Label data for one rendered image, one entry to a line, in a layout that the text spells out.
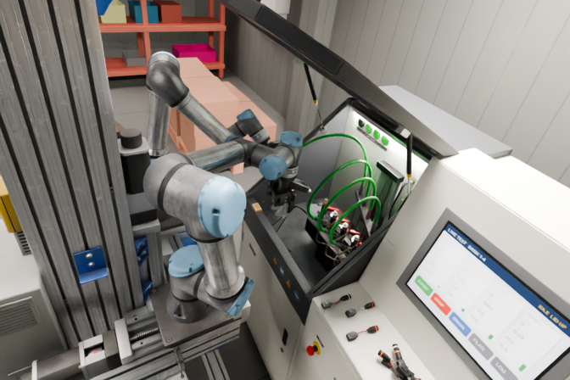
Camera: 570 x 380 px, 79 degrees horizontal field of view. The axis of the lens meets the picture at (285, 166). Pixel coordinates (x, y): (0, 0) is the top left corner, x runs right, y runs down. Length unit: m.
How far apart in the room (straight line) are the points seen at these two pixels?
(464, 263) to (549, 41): 1.74
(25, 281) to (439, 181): 1.25
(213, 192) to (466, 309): 0.86
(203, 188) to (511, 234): 0.84
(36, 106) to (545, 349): 1.32
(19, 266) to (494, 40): 2.73
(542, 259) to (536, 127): 1.65
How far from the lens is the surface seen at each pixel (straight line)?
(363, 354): 1.33
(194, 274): 1.09
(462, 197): 1.20
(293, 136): 1.13
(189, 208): 0.70
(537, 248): 1.13
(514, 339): 1.20
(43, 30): 0.87
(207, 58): 5.99
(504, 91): 2.75
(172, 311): 1.24
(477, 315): 1.23
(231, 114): 3.29
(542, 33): 2.67
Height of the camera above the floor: 2.09
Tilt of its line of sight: 33 degrees down
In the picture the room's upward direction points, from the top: 8 degrees clockwise
